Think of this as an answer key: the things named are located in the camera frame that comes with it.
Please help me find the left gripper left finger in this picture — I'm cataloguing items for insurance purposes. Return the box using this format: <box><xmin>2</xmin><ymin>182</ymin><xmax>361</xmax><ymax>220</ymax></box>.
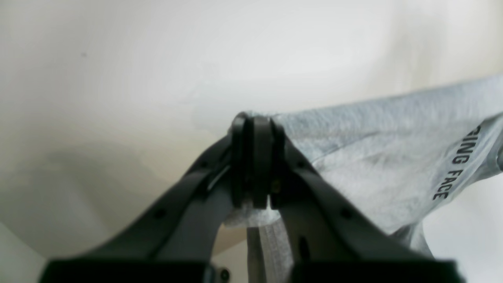
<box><xmin>40</xmin><ymin>113</ymin><xmax>250</xmax><ymax>283</ymax></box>

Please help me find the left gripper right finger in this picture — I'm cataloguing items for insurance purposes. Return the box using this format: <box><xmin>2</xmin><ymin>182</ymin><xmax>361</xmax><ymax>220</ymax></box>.
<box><xmin>251</xmin><ymin>117</ymin><xmax>463</xmax><ymax>283</ymax></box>

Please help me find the grey t-shirt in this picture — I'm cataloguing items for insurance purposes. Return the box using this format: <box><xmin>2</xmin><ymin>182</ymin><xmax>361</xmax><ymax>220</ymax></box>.
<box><xmin>246</xmin><ymin>75</ymin><xmax>503</xmax><ymax>259</ymax></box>

